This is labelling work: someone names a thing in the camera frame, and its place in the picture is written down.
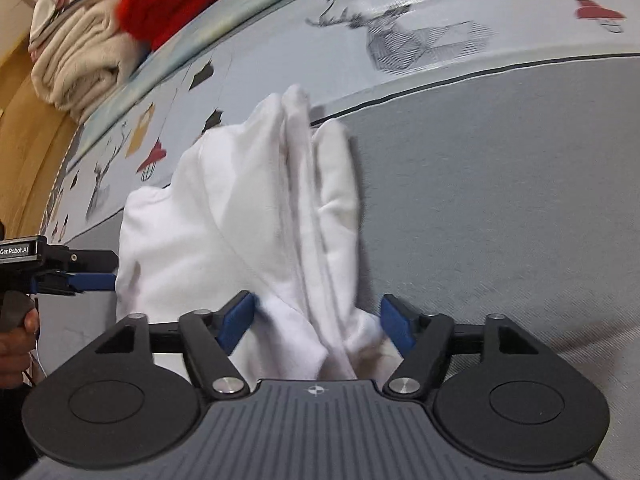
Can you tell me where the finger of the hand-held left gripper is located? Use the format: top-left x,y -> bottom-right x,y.
67,249 -> 121,276
37,272 -> 119,295

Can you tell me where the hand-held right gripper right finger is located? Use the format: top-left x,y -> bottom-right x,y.
379,294 -> 545,402

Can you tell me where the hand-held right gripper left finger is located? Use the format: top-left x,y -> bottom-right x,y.
95,290 -> 259,402

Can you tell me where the white long-sleeve shirt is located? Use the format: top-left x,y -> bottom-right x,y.
114,83 -> 401,382

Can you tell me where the person's left hand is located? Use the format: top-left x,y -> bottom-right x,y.
0,307 -> 40,387

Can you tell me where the cream folded blanket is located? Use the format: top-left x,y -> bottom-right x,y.
30,1 -> 152,124

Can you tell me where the pink and white cloth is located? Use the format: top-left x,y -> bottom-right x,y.
27,0 -> 72,62

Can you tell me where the light blue quilt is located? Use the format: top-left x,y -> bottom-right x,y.
75,0 -> 372,157

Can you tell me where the wooden bed frame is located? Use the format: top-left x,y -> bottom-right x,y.
0,0 -> 82,242

